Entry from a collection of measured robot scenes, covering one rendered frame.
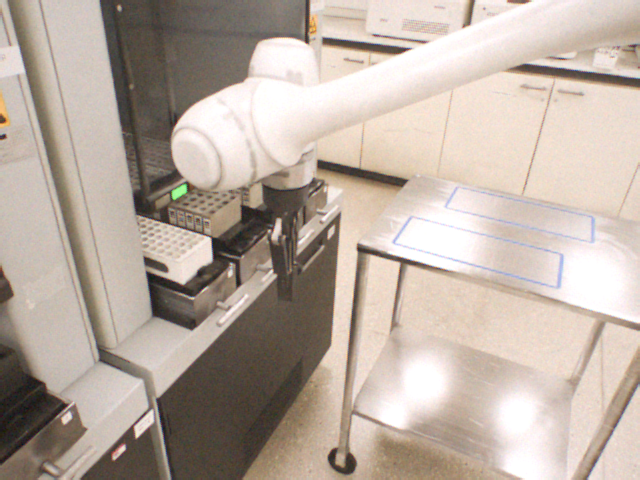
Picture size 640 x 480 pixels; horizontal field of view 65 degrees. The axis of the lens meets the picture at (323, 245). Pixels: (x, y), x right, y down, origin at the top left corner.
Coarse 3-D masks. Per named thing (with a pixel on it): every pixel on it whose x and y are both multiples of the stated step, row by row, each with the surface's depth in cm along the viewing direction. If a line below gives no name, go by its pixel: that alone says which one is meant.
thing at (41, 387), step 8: (32, 376) 70; (24, 384) 71; (32, 384) 71; (40, 384) 70; (16, 392) 70; (24, 392) 70; (32, 392) 68; (40, 392) 69; (8, 400) 68; (16, 400) 68; (24, 400) 67; (32, 400) 68; (0, 408) 67; (8, 408) 67; (16, 408) 66; (24, 408) 67; (0, 416) 65; (8, 416) 65; (0, 424) 65
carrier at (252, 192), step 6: (246, 186) 116; (252, 186) 116; (258, 186) 118; (246, 192) 115; (252, 192) 116; (258, 192) 119; (246, 198) 116; (252, 198) 117; (258, 198) 120; (246, 204) 117; (252, 204) 118; (258, 204) 120
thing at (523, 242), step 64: (448, 192) 132; (384, 256) 107; (448, 256) 105; (512, 256) 106; (576, 256) 108; (384, 384) 145; (448, 384) 147; (512, 384) 148; (576, 384) 150; (448, 448) 128; (512, 448) 129
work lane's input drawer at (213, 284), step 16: (208, 272) 97; (224, 272) 99; (160, 288) 94; (176, 288) 94; (192, 288) 92; (208, 288) 95; (224, 288) 101; (160, 304) 96; (176, 304) 94; (192, 304) 92; (208, 304) 97; (224, 304) 99; (240, 304) 99; (224, 320) 95
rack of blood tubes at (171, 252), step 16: (144, 224) 102; (160, 224) 102; (144, 240) 98; (160, 240) 97; (176, 240) 97; (192, 240) 97; (208, 240) 98; (144, 256) 102; (160, 256) 92; (176, 256) 93; (192, 256) 94; (208, 256) 99; (160, 272) 94; (176, 272) 92; (192, 272) 95
